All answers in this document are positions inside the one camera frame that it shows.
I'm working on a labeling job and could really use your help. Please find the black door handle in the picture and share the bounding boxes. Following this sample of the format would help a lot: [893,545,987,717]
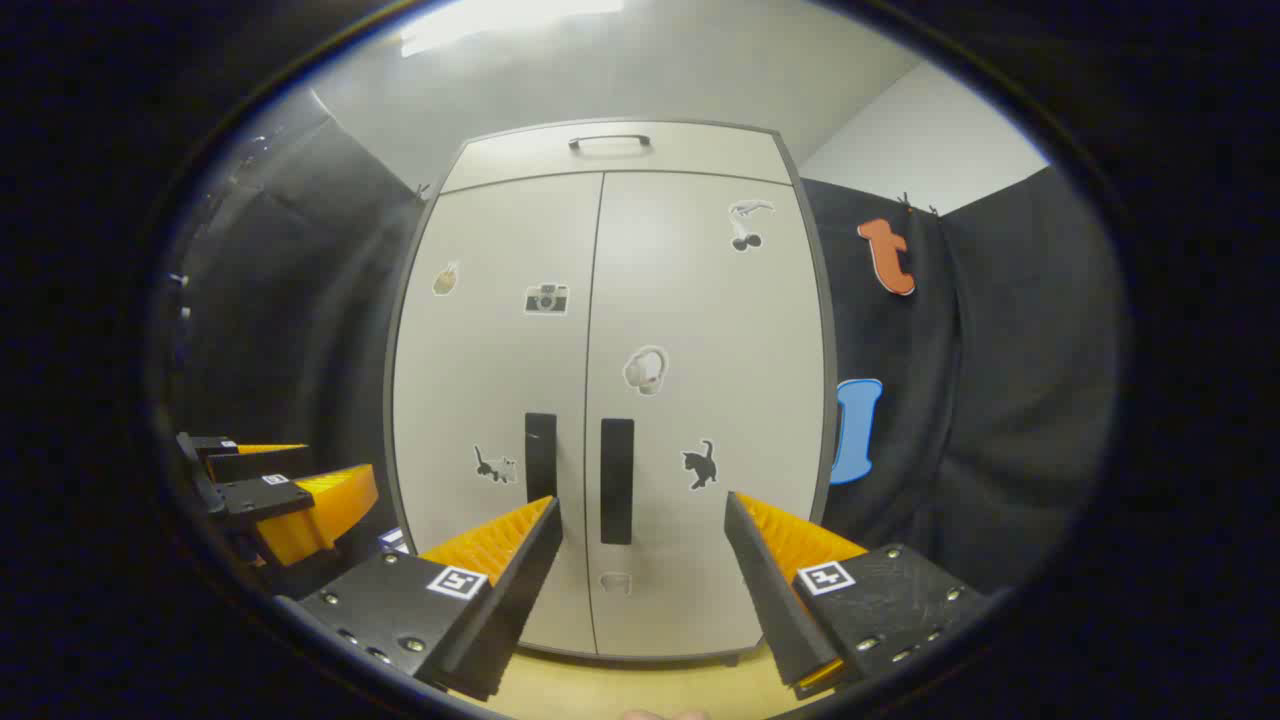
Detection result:
[600,418,636,546]
[525,412,558,501]

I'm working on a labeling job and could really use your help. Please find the white double-door shoe cabinet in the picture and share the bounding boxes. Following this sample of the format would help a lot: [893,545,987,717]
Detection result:
[385,118,839,666]

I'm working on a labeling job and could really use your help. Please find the shoe cabinet door headphones sticker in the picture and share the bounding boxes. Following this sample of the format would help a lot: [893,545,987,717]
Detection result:
[583,170,829,659]

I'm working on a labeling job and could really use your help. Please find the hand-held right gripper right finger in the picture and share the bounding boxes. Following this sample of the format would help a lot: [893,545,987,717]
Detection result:
[724,490,991,701]

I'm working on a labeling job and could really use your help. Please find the black backdrop cloth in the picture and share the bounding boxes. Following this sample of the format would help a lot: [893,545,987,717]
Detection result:
[165,90,1123,601]

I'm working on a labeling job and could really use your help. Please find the shoe cabinet door camera sticker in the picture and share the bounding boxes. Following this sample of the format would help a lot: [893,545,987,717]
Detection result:
[392,172,604,651]

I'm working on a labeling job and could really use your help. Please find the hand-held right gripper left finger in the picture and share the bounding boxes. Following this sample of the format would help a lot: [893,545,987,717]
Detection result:
[298,495,563,703]

